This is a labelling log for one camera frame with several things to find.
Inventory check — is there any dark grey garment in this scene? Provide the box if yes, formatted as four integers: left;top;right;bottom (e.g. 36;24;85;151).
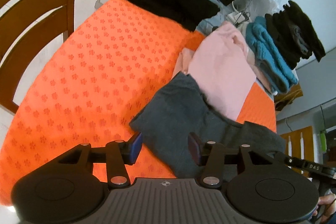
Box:
129;73;286;178

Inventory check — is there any black folded clothes stack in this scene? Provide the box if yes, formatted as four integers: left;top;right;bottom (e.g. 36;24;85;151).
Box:
265;0;326;70

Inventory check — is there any person's right hand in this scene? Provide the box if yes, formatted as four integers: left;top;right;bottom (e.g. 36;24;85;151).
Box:
313;193;336;223

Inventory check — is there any brown paper bag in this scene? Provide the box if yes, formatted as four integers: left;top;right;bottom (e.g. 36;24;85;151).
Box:
274;84;303;112

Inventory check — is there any pink garment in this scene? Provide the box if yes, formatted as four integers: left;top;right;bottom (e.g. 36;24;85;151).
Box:
173;21;256;120

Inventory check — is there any orange patterned table mat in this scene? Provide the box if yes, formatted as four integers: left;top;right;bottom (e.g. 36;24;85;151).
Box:
0;0;277;207

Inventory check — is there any beige folded garment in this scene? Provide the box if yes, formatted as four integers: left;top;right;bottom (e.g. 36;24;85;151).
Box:
247;47;278;96

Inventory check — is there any blue knitted sweater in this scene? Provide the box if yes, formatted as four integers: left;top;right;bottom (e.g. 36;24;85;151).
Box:
245;16;298;94

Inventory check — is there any wooden chair left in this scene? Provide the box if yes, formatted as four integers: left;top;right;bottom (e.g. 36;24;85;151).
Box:
1;0;75;114

